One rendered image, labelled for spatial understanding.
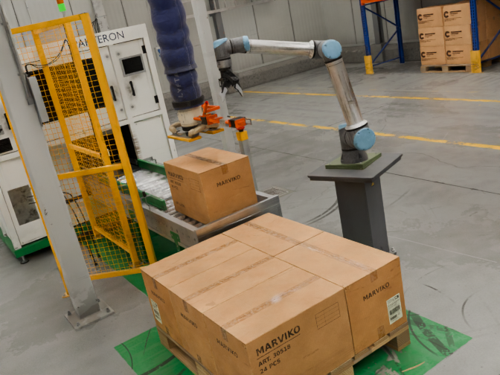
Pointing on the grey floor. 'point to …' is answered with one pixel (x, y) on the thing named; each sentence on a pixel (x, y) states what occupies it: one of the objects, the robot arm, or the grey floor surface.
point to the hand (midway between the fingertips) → (233, 100)
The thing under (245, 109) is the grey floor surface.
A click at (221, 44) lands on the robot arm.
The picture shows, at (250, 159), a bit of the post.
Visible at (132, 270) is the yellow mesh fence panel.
